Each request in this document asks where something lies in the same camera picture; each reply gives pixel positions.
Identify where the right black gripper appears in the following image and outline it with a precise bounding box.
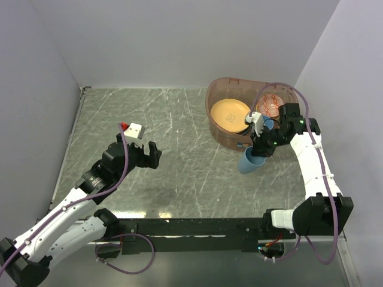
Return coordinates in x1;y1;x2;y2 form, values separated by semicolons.
250;124;288;157

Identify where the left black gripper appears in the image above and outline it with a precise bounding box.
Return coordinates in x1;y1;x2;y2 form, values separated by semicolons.
114;139;161;182

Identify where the blue plastic cup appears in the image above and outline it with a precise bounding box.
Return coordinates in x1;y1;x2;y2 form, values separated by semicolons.
262;115;279;130
238;146;266;175

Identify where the red orange patterned bowl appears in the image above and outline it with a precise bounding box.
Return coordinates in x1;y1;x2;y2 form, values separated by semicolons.
256;94;284;119

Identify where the yellow orange plate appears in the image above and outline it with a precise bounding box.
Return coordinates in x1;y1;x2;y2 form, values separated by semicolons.
210;99;250;133

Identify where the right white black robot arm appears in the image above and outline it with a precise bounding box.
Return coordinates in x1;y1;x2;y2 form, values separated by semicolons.
245;103;354;239

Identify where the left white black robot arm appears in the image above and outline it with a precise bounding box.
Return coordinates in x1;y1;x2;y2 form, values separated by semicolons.
1;140;162;286

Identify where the translucent pink plastic bin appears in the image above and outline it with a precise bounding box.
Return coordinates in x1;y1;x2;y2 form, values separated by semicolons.
205;77;298;151

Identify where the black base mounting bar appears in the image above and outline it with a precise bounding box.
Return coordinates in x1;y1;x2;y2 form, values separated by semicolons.
93;209;296;255

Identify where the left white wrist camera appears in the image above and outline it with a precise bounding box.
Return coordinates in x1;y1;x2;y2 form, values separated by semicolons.
119;122;145;149

